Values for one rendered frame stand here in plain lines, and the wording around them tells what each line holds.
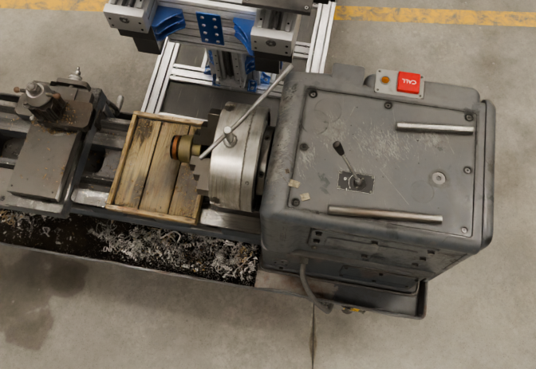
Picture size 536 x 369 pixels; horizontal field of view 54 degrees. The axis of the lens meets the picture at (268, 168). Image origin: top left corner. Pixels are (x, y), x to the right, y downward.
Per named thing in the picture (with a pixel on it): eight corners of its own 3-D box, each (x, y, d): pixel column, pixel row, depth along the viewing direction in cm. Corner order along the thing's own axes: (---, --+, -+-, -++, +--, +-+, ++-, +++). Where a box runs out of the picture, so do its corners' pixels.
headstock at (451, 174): (455, 144, 182) (499, 87, 145) (447, 281, 165) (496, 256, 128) (284, 118, 186) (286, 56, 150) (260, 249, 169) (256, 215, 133)
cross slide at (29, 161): (98, 88, 184) (94, 81, 180) (60, 203, 169) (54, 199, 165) (53, 81, 186) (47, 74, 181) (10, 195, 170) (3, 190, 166)
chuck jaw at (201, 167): (228, 159, 154) (218, 196, 148) (229, 168, 158) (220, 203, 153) (191, 154, 155) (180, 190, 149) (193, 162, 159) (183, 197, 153)
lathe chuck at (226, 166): (262, 126, 176) (257, 88, 146) (244, 218, 169) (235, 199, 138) (235, 122, 177) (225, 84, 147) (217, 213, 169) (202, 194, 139)
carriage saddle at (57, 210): (108, 96, 190) (104, 88, 184) (68, 219, 173) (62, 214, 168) (29, 84, 192) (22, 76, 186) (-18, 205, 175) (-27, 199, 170)
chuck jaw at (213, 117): (233, 142, 158) (235, 106, 152) (229, 150, 154) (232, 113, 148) (197, 136, 159) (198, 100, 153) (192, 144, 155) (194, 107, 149)
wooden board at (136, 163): (219, 127, 185) (218, 123, 181) (196, 226, 172) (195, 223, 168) (136, 115, 187) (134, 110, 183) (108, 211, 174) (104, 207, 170)
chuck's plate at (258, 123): (272, 127, 176) (269, 91, 146) (255, 220, 168) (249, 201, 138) (262, 126, 176) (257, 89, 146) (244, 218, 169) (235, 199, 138)
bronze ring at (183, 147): (203, 130, 156) (173, 126, 157) (196, 158, 152) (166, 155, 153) (208, 143, 164) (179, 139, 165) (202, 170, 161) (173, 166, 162)
